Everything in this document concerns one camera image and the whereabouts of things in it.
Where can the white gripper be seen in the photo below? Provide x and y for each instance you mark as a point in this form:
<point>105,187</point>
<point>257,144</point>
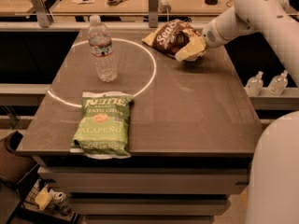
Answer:
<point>209,36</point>

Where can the brown chip bag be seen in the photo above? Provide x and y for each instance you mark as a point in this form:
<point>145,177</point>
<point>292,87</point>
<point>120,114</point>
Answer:
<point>171,37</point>

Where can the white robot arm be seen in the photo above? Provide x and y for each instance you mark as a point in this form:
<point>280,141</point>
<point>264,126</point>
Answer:
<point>273,190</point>

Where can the green jalapeno chip bag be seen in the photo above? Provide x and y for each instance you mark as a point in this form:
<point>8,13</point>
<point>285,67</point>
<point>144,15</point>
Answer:
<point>102,132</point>

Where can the white power strip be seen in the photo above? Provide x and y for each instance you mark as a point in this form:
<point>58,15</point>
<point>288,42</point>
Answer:
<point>164,6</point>

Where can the left sanitizer bottle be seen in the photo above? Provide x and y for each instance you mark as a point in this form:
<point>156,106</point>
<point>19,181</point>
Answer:
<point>254,84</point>

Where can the sanitizer bottle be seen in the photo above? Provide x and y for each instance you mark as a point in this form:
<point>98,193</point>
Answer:
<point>278,83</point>
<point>254,84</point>

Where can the right sanitizer bottle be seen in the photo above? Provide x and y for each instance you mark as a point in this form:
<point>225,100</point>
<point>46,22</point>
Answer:
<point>278,83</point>

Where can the clear plastic water bottle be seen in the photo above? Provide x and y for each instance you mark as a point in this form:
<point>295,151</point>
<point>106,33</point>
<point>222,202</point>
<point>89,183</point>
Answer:
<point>101,45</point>

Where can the scissors on desk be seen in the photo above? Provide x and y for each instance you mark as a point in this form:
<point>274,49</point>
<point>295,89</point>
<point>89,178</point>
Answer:
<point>115,2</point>

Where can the yellow cloth on shelf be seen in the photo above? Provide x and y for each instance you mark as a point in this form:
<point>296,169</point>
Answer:
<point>43,199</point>

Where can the dark chair at left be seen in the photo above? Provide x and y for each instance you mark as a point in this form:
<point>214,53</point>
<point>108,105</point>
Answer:
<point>17,176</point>

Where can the middle metal bracket post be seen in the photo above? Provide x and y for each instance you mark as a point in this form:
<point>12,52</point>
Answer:
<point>153,13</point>

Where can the metal bracket post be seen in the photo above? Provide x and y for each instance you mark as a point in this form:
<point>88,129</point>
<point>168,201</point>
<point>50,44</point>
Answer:
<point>153,13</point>
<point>43,16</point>

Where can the left metal bracket post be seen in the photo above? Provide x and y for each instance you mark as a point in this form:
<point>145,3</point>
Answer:
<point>43,16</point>

